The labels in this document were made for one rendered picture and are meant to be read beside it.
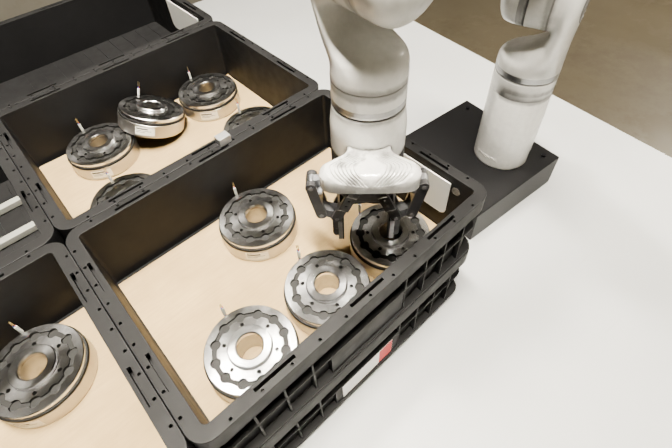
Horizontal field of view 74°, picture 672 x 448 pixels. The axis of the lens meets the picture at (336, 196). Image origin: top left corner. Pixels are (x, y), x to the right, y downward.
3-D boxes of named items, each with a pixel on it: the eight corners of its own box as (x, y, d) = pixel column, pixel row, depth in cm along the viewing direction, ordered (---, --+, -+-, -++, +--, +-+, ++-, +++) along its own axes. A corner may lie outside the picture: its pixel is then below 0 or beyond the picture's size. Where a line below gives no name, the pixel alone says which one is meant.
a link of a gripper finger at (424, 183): (421, 183, 48) (400, 216, 52) (436, 186, 49) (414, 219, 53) (418, 165, 50) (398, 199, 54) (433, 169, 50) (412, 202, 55)
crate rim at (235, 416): (324, 98, 69) (323, 85, 68) (489, 204, 54) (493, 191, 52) (69, 247, 53) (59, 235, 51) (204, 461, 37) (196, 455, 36)
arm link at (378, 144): (319, 196, 41) (315, 144, 36) (324, 117, 48) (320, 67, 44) (420, 194, 40) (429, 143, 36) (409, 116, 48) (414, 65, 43)
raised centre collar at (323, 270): (329, 260, 55) (329, 257, 55) (356, 287, 53) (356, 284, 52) (297, 283, 53) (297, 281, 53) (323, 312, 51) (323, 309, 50)
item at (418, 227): (386, 193, 63) (387, 190, 62) (445, 234, 58) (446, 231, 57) (334, 235, 58) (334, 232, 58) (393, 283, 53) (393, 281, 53)
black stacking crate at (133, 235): (328, 145, 77) (324, 89, 68) (472, 249, 61) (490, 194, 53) (106, 289, 60) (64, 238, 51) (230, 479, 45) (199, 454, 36)
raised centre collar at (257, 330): (256, 317, 51) (255, 315, 50) (282, 349, 48) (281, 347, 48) (219, 346, 49) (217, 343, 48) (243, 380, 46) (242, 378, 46)
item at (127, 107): (167, 96, 81) (167, 93, 81) (194, 119, 75) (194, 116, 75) (108, 100, 74) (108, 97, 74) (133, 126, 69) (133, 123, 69)
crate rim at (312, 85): (219, 30, 85) (216, 18, 83) (324, 98, 69) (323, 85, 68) (-5, 129, 68) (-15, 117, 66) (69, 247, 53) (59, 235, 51)
